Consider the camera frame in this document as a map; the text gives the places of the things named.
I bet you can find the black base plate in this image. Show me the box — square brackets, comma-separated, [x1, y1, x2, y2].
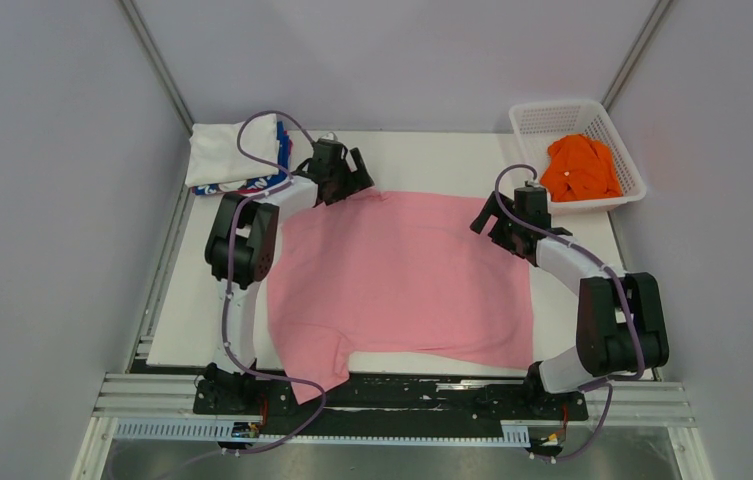
[192, 367, 588, 437]

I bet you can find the pink t-shirt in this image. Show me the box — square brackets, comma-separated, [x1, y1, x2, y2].
[266, 191, 533, 403]

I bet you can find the aluminium frame rail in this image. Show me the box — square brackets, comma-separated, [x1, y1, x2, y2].
[92, 374, 697, 428]

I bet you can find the blue printed folded t-shirt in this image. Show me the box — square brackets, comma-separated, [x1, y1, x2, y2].
[185, 125, 285, 196]

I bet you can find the left aluminium corner post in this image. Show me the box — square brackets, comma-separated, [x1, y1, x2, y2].
[116, 0, 194, 136]

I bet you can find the right aluminium corner post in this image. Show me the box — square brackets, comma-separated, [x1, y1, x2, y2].
[601, 0, 676, 111]

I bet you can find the white plastic laundry basket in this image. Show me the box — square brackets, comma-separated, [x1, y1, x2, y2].
[509, 100, 647, 215]

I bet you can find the aluminium corner post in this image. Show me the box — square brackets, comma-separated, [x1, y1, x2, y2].
[116, 0, 194, 136]
[601, 0, 676, 111]

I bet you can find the white folded t-shirt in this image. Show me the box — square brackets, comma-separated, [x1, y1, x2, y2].
[184, 114, 279, 187]

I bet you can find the orange t-shirt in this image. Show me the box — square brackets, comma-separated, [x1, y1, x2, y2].
[540, 134, 623, 202]

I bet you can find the white slotted cable duct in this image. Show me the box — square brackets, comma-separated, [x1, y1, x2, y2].
[113, 418, 531, 448]

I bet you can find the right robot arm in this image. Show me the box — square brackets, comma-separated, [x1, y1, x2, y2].
[470, 185, 670, 418]

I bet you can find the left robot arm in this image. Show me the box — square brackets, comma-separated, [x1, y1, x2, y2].
[204, 138, 374, 413]

